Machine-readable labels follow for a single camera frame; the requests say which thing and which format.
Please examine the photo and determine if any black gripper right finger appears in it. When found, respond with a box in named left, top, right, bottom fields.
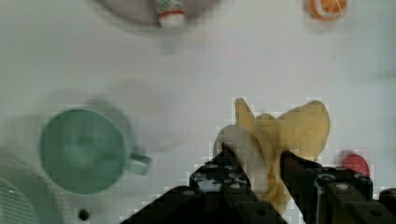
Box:
left=280, top=150, right=396, bottom=224

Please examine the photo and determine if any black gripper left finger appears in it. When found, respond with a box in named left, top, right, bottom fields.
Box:
left=121, top=144, right=287, bottom=224

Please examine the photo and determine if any peeled toy banana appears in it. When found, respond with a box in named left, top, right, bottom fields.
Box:
left=212, top=98, right=330, bottom=214

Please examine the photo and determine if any green mug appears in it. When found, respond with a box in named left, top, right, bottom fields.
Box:
left=38, top=108, right=150, bottom=195

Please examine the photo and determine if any red fruit toy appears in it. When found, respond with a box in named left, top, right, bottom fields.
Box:
left=341, top=151, right=371, bottom=177

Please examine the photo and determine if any orange slice toy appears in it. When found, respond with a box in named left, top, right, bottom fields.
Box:
left=305, top=0, right=348, bottom=21

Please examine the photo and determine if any red ketchup bottle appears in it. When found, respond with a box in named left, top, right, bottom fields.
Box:
left=154, top=0, right=186, bottom=29

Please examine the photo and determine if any grey round plate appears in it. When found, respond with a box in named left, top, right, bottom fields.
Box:
left=95, top=0, right=222, bottom=27

